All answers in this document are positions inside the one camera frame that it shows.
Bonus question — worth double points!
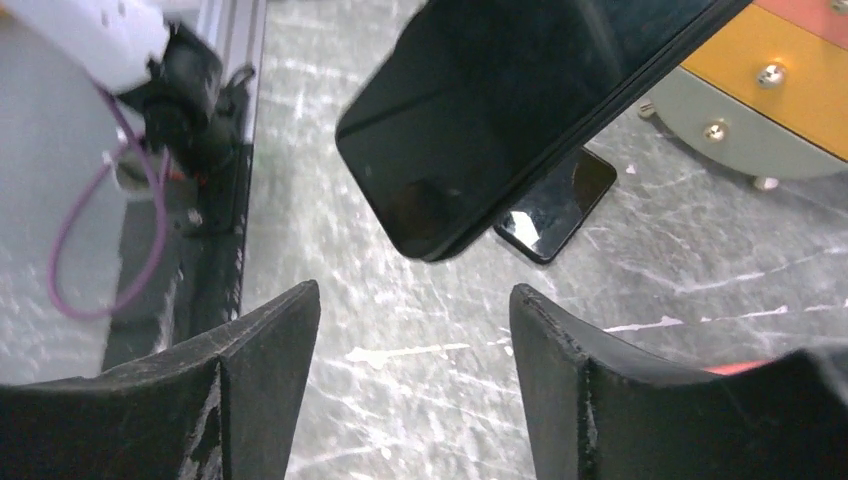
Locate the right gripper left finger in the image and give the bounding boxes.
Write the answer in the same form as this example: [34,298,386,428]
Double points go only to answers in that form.
[1,280,321,479]

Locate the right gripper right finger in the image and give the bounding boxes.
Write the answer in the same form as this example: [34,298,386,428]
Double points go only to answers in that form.
[509,284,847,479]

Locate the black phone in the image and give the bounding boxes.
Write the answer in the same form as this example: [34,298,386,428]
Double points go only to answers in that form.
[493,149,617,265]
[335,0,744,262]

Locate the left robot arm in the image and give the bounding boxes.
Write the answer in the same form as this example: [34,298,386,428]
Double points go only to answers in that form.
[1,1,266,236]

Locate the round white drawer cabinet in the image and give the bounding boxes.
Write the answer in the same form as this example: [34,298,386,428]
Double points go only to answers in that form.
[638,1,847,191]

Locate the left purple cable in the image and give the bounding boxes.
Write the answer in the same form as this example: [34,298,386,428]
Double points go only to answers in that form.
[46,86,174,323]

